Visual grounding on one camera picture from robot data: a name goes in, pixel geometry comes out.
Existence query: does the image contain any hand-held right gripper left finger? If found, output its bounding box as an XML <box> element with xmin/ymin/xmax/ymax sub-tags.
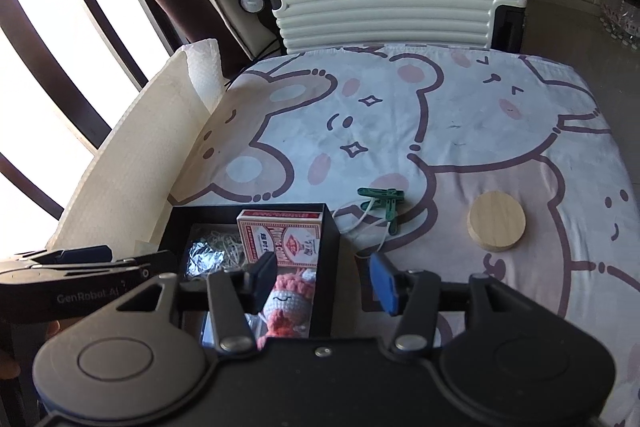
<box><xmin>116</xmin><ymin>251</ymin><xmax>279</xmax><ymax>354</ymax></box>

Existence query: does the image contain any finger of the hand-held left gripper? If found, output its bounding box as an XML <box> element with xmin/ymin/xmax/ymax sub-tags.
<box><xmin>30</xmin><ymin>250</ymin><xmax>179</xmax><ymax>290</ymax></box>
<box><xmin>17</xmin><ymin>246</ymin><xmax>114</xmax><ymax>269</ymax></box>

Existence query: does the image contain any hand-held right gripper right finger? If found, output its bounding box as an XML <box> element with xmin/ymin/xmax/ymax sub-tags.
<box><xmin>369</xmin><ymin>252</ymin><xmax>526</xmax><ymax>354</ymax></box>

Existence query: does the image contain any pink crochet bunny doll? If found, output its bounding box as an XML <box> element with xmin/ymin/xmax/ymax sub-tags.
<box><xmin>252</xmin><ymin>269</ymin><xmax>317</xmax><ymax>340</ymax></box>

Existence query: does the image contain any red playing card box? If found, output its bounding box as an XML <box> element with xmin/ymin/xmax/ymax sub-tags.
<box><xmin>236</xmin><ymin>209</ymin><xmax>323</xmax><ymax>268</ymax></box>

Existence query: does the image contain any bag of rubber bands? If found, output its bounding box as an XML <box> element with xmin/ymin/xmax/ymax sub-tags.
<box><xmin>182</xmin><ymin>232</ymin><xmax>246</xmax><ymax>283</ymax></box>

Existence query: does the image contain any black storage box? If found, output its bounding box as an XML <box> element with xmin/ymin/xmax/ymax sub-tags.
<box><xmin>167</xmin><ymin>203</ymin><xmax>342</xmax><ymax>343</ymax></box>

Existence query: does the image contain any green clothespin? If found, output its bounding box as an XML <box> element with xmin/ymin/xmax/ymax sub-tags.
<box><xmin>357</xmin><ymin>187</ymin><xmax>407</xmax><ymax>236</ymax></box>

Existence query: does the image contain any person's left hand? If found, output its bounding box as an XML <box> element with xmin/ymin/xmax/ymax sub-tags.
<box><xmin>0</xmin><ymin>346</ymin><xmax>23</xmax><ymax>382</ymax></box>

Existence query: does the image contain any cream foam sheet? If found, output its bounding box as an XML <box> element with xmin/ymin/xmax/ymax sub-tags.
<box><xmin>47</xmin><ymin>52</ymin><xmax>213</xmax><ymax>253</ymax></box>

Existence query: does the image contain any round wooden lid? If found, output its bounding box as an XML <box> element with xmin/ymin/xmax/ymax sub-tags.
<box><xmin>467</xmin><ymin>191</ymin><xmax>528</xmax><ymax>253</ymax></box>

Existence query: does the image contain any bear printed blanket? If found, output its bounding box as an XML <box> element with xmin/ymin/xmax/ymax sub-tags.
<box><xmin>170</xmin><ymin>42</ymin><xmax>640</xmax><ymax>427</ymax></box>

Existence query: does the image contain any white bubble wrap sheet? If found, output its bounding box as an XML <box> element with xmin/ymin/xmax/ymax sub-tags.
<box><xmin>181</xmin><ymin>38</ymin><xmax>231</xmax><ymax>114</ymax></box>

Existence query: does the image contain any dark window grille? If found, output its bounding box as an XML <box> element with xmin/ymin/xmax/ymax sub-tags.
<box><xmin>0</xmin><ymin>0</ymin><xmax>166</xmax><ymax>258</ymax></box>

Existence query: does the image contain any pack of water bottles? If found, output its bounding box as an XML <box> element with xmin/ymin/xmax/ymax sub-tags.
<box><xmin>597</xmin><ymin>0</ymin><xmax>640</xmax><ymax>50</ymax></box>

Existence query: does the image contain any white string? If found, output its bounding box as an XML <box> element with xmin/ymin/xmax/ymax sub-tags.
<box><xmin>332</xmin><ymin>199</ymin><xmax>394</xmax><ymax>260</ymax></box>

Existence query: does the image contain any black cable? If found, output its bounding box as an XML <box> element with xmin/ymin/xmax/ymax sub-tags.
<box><xmin>249</xmin><ymin>21</ymin><xmax>287</xmax><ymax>58</ymax></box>

